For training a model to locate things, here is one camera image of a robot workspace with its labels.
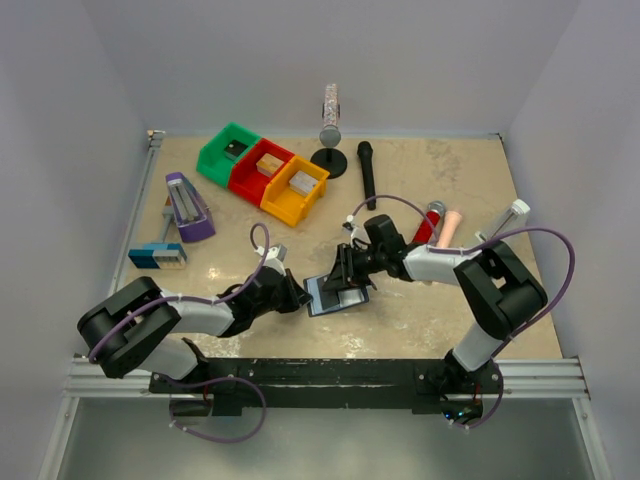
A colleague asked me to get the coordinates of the red plastic bin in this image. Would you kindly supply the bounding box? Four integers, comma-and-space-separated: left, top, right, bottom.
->
227, 138, 294, 207

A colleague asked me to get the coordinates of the card stack in red bin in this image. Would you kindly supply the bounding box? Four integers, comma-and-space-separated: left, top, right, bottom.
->
256, 154, 283, 177

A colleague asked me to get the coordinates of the black round microphone stand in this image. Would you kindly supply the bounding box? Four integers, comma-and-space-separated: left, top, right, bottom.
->
311, 148, 348, 179

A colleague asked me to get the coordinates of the base right purple cable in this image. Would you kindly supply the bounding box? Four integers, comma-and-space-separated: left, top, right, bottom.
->
447, 367, 506, 430

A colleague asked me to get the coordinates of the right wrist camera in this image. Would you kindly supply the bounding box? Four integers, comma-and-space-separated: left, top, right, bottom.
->
342, 215, 368, 243

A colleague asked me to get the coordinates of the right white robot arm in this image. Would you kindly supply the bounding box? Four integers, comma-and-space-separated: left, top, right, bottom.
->
320, 215, 548, 392

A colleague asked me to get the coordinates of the card stack in green bin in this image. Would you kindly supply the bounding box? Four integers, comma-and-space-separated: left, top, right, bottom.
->
223, 141, 248, 162

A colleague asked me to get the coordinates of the glitter microphone on stand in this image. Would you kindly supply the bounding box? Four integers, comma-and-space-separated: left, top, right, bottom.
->
319, 83, 341, 148

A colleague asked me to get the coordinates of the yellow plastic bin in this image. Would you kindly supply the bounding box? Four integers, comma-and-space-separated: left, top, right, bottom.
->
260, 155, 329, 227

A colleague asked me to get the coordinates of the aluminium frame rail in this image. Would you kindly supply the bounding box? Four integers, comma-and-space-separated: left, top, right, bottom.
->
38, 130, 167, 479

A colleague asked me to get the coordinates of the base left purple cable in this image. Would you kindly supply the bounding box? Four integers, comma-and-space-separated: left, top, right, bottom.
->
168, 374, 269, 443

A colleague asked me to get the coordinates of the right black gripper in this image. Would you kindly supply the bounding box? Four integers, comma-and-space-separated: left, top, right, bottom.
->
323, 242, 387, 292

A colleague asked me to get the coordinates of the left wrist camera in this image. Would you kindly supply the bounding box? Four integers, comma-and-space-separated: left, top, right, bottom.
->
254, 244, 287, 271

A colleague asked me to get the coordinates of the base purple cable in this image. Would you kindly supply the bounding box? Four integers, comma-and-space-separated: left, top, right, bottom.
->
447, 367, 506, 430
168, 374, 269, 443

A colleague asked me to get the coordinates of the blue leather card holder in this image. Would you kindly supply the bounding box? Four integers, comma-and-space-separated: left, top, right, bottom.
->
303, 275, 369, 317

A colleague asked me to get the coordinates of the black handheld microphone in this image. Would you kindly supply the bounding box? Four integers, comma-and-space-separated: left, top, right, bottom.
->
357, 141, 377, 211

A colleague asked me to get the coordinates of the purple metronome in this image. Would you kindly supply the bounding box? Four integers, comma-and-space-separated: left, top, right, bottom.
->
165, 172, 216, 243

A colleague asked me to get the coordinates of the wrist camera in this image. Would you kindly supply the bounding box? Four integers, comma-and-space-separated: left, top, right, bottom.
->
254, 244, 287, 271
342, 215, 368, 243

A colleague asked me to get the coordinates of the blue grey block tool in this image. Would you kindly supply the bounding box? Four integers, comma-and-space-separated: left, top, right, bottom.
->
128, 197, 187, 270

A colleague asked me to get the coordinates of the card stack in yellow bin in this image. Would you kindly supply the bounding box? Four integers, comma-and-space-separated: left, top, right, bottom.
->
289, 170, 318, 197

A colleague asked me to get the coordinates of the green plastic bin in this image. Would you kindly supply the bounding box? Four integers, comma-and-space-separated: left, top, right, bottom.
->
196, 122, 261, 188

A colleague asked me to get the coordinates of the red glitter microphone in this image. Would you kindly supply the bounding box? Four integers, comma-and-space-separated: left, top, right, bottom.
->
412, 201, 446, 244

